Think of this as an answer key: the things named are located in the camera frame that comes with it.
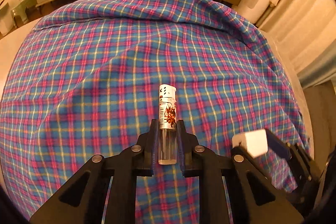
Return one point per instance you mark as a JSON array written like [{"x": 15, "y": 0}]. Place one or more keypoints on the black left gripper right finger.
[{"x": 232, "y": 189}]

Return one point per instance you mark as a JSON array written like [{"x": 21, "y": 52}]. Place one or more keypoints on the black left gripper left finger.
[{"x": 104, "y": 188}]

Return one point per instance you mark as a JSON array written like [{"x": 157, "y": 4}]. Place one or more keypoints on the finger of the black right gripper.
[
  {"x": 277, "y": 146},
  {"x": 237, "y": 146}
]

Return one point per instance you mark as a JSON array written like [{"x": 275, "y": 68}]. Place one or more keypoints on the white charger cube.
[{"x": 254, "y": 142}]

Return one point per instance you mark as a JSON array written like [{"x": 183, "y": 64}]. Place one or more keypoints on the white printed lighter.
[{"x": 167, "y": 138}]

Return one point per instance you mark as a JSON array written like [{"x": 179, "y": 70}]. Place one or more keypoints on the blue pink plaid cloth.
[{"x": 86, "y": 79}]

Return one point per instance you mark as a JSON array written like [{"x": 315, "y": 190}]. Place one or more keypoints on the cream curtain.
[{"x": 303, "y": 28}]

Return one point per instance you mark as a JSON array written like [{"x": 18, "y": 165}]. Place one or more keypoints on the green plastic chair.
[{"x": 20, "y": 10}]

